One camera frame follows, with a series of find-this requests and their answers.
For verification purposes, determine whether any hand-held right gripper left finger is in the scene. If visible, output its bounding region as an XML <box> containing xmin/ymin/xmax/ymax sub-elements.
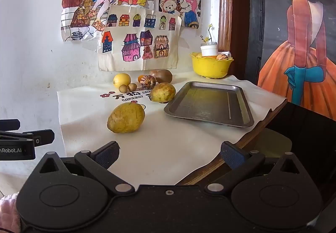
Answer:
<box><xmin>34</xmin><ymin>141</ymin><xmax>135</xmax><ymax>195</ymax></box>

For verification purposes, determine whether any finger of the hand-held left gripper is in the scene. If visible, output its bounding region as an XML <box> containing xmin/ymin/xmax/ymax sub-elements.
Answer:
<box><xmin>0</xmin><ymin>119</ymin><xmax>21</xmax><ymax>132</ymax></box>
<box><xmin>0</xmin><ymin>129</ymin><xmax>55</xmax><ymax>147</ymax></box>

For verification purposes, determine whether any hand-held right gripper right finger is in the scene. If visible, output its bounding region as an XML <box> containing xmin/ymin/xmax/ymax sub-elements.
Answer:
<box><xmin>204</xmin><ymin>141</ymin><xmax>306</xmax><ymax>195</ymax></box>

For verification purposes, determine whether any mottled yellow-brown lemon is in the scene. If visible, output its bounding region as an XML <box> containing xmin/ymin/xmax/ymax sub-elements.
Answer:
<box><xmin>149</xmin><ymin>82</ymin><xmax>176</xmax><ymax>103</ymax></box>
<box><xmin>107</xmin><ymin>103</ymin><xmax>146</xmax><ymax>134</ymax></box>

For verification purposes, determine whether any metal tray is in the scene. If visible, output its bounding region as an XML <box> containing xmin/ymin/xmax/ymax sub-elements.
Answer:
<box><xmin>164</xmin><ymin>81</ymin><xmax>255</xmax><ymax>128</ymax></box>

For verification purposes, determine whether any bright yellow lemon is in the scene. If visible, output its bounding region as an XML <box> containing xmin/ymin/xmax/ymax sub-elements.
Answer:
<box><xmin>113</xmin><ymin>73</ymin><xmax>131</xmax><ymax>88</ymax></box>

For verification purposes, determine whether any brown kiwi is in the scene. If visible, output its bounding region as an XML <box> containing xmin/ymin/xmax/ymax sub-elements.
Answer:
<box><xmin>155</xmin><ymin>69</ymin><xmax>173</xmax><ymax>84</ymax></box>

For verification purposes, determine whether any pale stool seat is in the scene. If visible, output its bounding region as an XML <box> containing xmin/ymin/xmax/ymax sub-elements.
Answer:
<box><xmin>259</xmin><ymin>128</ymin><xmax>292</xmax><ymax>156</ymax></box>

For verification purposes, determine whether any white printed tablecloth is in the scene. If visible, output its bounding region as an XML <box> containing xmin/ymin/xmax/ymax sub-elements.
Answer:
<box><xmin>57</xmin><ymin>71</ymin><xmax>288</xmax><ymax>186</ymax></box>

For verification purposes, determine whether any pink fuzzy clothing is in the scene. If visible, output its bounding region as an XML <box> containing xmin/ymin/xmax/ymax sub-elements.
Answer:
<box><xmin>0</xmin><ymin>194</ymin><xmax>20</xmax><ymax>233</ymax></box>

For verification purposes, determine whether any yellow bowl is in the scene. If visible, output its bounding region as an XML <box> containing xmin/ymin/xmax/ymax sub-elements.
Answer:
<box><xmin>190</xmin><ymin>52</ymin><xmax>234</xmax><ymax>79</ymax></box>

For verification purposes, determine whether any white jar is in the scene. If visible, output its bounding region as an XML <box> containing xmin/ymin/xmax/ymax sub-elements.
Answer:
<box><xmin>201</xmin><ymin>42</ymin><xmax>218</xmax><ymax>57</ymax></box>

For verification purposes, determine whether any coloured drawing of houses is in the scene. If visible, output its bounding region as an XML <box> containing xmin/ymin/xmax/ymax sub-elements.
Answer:
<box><xmin>98</xmin><ymin>4</ymin><xmax>182</xmax><ymax>72</ymax></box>

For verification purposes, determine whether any black door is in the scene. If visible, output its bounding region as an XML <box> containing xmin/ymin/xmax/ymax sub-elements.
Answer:
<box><xmin>245</xmin><ymin>0</ymin><xmax>282</xmax><ymax>86</ymax></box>

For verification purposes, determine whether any wall poster with orange dress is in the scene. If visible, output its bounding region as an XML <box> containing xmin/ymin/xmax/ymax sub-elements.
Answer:
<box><xmin>257</xmin><ymin>0</ymin><xmax>336</xmax><ymax>120</ymax></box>

